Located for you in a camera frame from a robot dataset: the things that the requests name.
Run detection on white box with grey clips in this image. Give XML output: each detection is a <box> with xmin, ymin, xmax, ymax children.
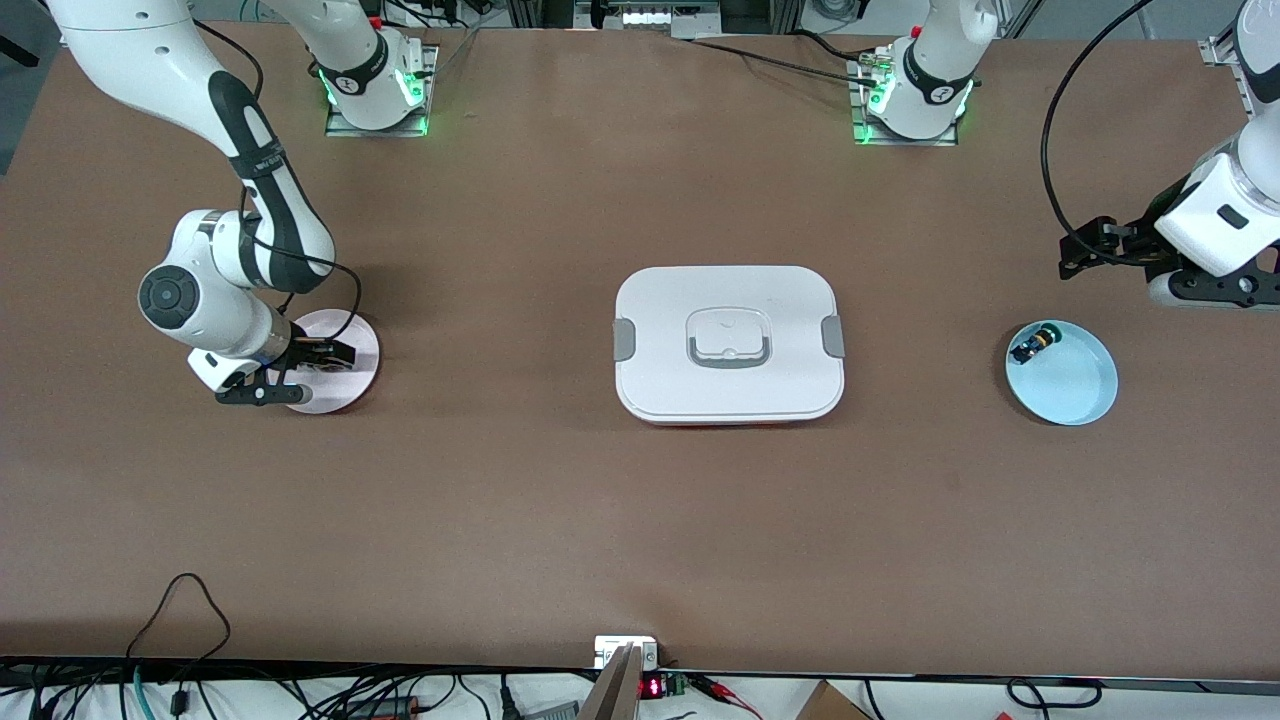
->
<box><xmin>613</xmin><ymin>265</ymin><xmax>846</xmax><ymax>428</ymax></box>

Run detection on white socket box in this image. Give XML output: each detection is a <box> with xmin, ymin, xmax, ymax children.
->
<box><xmin>594</xmin><ymin>636</ymin><xmax>659</xmax><ymax>669</ymax></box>

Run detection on whitish pink round plate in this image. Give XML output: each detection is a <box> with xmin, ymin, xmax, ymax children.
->
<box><xmin>283</xmin><ymin>309</ymin><xmax>381</xmax><ymax>415</ymax></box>

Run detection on small black blue object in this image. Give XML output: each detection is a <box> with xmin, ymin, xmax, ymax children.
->
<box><xmin>1008</xmin><ymin>323</ymin><xmax>1061</xmax><ymax>366</ymax></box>

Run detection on light blue round plate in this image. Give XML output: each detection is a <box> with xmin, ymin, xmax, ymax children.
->
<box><xmin>1004</xmin><ymin>319</ymin><xmax>1119</xmax><ymax>427</ymax></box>

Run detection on aluminium profile bar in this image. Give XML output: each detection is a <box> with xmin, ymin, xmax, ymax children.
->
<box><xmin>578</xmin><ymin>643</ymin><xmax>643</xmax><ymax>720</ymax></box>

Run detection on red and black clip leads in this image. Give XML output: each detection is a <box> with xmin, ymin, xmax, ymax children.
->
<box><xmin>690</xmin><ymin>675</ymin><xmax>763</xmax><ymax>720</ymax></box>

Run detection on brown cardboard piece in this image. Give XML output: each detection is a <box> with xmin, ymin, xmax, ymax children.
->
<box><xmin>795</xmin><ymin>680</ymin><xmax>871</xmax><ymax>720</ymax></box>

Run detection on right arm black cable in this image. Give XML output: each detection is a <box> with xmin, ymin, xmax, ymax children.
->
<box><xmin>195</xmin><ymin>20</ymin><xmax>363</xmax><ymax>346</ymax></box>

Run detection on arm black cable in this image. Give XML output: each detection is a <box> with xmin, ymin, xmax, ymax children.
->
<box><xmin>1040</xmin><ymin>0</ymin><xmax>1156</xmax><ymax>266</ymax></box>
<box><xmin>195</xmin><ymin>20</ymin><xmax>363</xmax><ymax>346</ymax></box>

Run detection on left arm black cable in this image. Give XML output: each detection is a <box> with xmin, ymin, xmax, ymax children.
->
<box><xmin>1040</xmin><ymin>0</ymin><xmax>1156</xmax><ymax>266</ymax></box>

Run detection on aluminium corner bracket with strip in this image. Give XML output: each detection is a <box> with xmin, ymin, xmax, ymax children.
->
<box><xmin>1198</xmin><ymin>35</ymin><xmax>1257</xmax><ymax>121</ymax></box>

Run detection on looped thin black cable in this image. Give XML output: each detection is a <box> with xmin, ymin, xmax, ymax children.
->
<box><xmin>125</xmin><ymin>572</ymin><xmax>233</xmax><ymax>691</ymax></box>

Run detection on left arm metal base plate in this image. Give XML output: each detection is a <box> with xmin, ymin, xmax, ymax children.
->
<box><xmin>850</xmin><ymin>50</ymin><xmax>961</xmax><ymax>148</ymax></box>

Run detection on black cable across table edge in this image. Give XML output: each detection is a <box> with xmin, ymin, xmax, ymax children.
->
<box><xmin>688</xmin><ymin>30</ymin><xmax>886</xmax><ymax>87</ymax></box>

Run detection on black oval cable loop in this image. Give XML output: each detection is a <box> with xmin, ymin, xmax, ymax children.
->
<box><xmin>1005</xmin><ymin>678</ymin><xmax>1103</xmax><ymax>713</ymax></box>

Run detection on metal frame with lights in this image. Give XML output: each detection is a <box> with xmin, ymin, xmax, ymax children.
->
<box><xmin>575</xmin><ymin>0</ymin><xmax>723</xmax><ymax>41</ymax></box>

